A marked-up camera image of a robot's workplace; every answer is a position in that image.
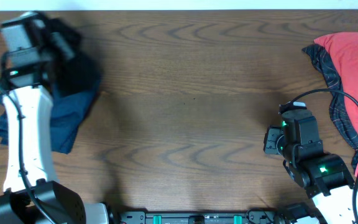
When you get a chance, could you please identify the black t-shirt with logo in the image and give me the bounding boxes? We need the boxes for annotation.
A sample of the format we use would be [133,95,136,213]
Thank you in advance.
[49,19,101,97]

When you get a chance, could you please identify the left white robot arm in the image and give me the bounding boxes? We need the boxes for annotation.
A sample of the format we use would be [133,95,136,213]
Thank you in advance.
[0,11,111,223]

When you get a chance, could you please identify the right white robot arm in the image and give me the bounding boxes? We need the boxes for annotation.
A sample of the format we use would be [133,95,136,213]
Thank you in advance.
[264,106,358,223]

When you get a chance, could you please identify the black patterned garment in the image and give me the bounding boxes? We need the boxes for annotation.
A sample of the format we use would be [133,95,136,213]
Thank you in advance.
[301,44,358,174]

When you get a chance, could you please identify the folded navy blue shorts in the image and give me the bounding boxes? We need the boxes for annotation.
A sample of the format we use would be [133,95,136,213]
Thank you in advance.
[0,83,102,155]

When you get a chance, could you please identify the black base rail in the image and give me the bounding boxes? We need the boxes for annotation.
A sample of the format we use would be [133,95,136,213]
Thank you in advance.
[119,208,286,224]

